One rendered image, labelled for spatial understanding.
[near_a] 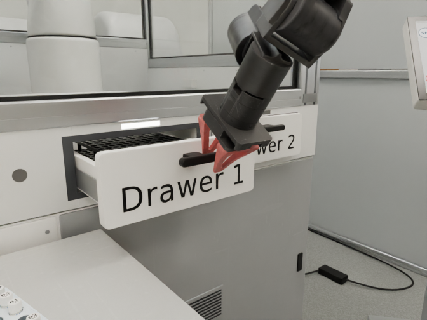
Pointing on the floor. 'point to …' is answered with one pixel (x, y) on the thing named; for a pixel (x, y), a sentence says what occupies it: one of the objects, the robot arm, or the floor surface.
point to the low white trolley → (89, 282)
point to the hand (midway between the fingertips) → (213, 160)
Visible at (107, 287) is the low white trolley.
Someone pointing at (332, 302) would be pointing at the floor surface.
